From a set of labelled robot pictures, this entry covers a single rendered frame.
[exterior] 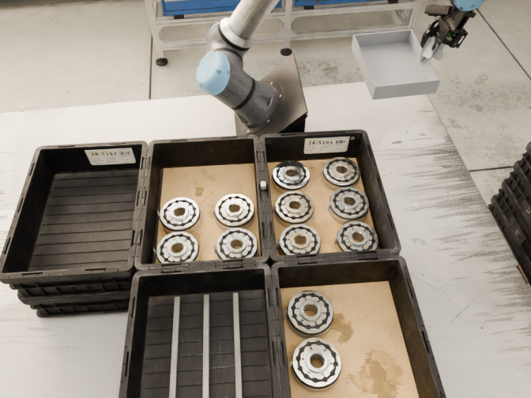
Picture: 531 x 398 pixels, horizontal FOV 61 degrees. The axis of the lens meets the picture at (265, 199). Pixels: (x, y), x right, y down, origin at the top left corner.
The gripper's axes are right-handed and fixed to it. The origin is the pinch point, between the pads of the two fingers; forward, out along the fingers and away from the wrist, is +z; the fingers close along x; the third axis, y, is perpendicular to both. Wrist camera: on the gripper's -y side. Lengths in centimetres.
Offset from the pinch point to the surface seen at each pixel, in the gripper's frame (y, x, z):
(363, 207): 48, -31, 17
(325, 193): 40, -38, 22
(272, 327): 78, -63, 18
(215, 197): 35, -67, 30
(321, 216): 47, -41, 22
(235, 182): 31, -61, 28
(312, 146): 27, -40, 16
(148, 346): 73, -85, 35
